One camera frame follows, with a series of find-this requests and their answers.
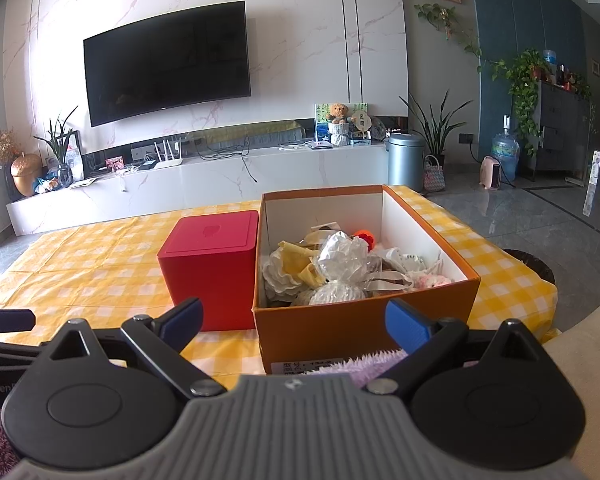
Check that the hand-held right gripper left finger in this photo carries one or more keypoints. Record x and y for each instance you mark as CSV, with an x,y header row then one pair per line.
x,y
185,317

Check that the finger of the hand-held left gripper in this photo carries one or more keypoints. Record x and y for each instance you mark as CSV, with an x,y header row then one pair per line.
x,y
10,354
7,320

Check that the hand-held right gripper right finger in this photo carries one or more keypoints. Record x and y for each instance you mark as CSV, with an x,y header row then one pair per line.
x,y
405,320

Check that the orange cardboard box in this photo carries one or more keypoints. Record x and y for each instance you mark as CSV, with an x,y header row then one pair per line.
x,y
345,335

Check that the artificial rose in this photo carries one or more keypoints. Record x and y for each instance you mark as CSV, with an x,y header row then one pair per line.
x,y
342,257

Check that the orange crochet fruit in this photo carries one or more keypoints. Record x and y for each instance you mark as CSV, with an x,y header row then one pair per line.
x,y
364,240

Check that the white fluffy cloth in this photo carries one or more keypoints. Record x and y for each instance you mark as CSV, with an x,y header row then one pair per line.
x,y
280,272

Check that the yellow cloth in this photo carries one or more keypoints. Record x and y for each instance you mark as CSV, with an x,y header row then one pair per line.
x,y
300,265

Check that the red square box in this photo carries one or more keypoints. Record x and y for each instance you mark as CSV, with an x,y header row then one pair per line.
x,y
205,270

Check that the purple fluffy clothing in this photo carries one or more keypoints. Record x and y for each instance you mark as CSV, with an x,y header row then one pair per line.
x,y
350,362

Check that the yellow checked tablecloth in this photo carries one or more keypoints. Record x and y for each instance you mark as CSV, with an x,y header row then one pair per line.
x,y
90,260

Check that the white marble television console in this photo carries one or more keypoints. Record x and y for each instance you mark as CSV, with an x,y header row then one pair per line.
x,y
205,185

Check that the bin with black liner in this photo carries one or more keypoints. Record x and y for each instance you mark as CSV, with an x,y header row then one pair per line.
x,y
532,265

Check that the blue snack package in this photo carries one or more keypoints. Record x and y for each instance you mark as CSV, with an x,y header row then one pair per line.
x,y
46,186

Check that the woven handbag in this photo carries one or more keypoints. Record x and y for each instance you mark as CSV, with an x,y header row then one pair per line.
x,y
434,177

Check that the white router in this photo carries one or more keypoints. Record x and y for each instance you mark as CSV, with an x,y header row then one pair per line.
x,y
167,162

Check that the paper sheet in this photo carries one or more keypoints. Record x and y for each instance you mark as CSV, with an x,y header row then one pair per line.
x,y
85,183

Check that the silver blue trash can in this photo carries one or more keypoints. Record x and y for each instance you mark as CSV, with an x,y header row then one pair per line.
x,y
405,162

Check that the pink space heater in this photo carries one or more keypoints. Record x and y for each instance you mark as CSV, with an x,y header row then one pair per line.
x,y
491,174

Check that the white plastic bag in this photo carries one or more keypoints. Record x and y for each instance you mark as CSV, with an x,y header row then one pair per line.
x,y
75,162

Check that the dried flower bunch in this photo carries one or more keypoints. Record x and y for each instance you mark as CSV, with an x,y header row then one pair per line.
x,y
5,146

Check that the green plant in glass vase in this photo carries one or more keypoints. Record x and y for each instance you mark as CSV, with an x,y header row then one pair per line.
x,y
60,145

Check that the beige sofa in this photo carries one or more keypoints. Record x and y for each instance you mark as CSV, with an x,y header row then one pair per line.
x,y
595,350

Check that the long-leaf potted plant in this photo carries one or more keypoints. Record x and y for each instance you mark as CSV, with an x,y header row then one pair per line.
x,y
437,130

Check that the white set-top box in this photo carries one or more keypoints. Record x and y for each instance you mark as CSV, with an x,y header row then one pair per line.
x,y
320,145

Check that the blue water jug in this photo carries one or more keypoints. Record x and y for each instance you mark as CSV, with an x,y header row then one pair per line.
x,y
505,152

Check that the round paddle fan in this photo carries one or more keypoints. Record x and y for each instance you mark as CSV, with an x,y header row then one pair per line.
x,y
361,122

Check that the teddy bear in white basket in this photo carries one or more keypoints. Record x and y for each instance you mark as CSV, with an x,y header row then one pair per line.
x,y
338,115

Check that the green picture board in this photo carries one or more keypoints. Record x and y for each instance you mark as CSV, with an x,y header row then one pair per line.
x,y
322,120

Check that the dark grey cabinet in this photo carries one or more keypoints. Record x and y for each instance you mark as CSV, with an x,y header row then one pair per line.
x,y
567,125

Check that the trailing pothos plant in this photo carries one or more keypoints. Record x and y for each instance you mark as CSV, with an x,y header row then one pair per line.
x,y
522,80

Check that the hanging vine plant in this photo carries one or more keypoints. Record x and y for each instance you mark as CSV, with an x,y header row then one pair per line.
x,y
440,15

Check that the pink photo frame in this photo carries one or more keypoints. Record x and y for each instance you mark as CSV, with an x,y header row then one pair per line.
x,y
115,164

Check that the black wall television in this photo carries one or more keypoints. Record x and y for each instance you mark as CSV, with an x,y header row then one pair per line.
x,y
165,65

